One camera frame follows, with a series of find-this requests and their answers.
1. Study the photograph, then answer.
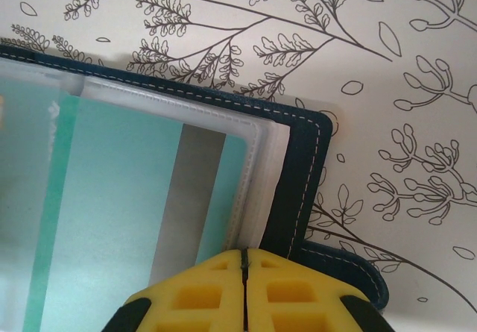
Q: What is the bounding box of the floral patterned table cover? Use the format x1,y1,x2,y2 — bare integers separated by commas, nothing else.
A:
0,0,477,332

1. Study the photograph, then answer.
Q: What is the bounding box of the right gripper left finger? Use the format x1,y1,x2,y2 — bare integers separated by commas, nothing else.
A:
106,248,246,332

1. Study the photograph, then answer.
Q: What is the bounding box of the dark blue card holder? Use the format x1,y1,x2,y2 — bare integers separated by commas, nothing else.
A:
0,43,391,332

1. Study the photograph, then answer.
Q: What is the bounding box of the teal card with grey stripe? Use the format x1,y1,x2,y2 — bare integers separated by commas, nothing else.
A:
31,93,259,332

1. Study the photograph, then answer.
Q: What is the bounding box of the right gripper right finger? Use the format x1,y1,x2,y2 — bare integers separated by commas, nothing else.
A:
244,248,392,332

